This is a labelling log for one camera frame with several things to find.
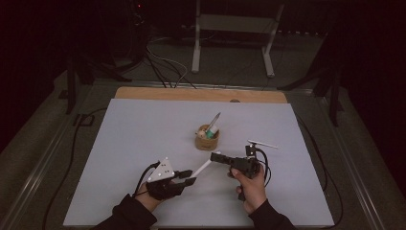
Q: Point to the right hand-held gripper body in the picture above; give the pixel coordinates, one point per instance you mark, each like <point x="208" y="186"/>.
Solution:
<point x="245" y="164"/>

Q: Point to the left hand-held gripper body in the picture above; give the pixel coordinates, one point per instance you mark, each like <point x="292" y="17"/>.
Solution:
<point x="162" y="172"/>

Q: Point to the white pen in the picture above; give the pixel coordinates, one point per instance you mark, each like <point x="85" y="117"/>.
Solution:
<point x="202" y="167"/>

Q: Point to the wooden pen holder cup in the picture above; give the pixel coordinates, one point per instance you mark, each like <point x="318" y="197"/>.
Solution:
<point x="207" y="144"/>

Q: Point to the green and white glue stick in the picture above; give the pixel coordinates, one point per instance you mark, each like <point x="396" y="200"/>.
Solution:
<point x="211" y="131"/>

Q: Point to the person's right hand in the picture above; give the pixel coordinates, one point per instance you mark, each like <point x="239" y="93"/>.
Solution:
<point x="253" y="191"/>

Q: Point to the person's left hand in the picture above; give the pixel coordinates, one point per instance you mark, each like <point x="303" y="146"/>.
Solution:
<point x="147" y="201"/>

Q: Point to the light grey table mat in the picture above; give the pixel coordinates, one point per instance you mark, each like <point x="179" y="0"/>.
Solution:
<point x="159" y="121"/>

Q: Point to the black tripod stand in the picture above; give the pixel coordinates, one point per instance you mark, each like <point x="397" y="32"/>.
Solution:
<point x="333" y="99"/>
<point x="71" y="92"/>

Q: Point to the white metal stand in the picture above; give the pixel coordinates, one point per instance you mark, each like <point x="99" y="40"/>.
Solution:
<point x="195" y="48"/>

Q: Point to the aluminium floor rail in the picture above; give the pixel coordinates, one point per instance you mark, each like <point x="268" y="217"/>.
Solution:
<point x="223" y="86"/>
<point x="35" y="172"/>
<point x="354" y="172"/>

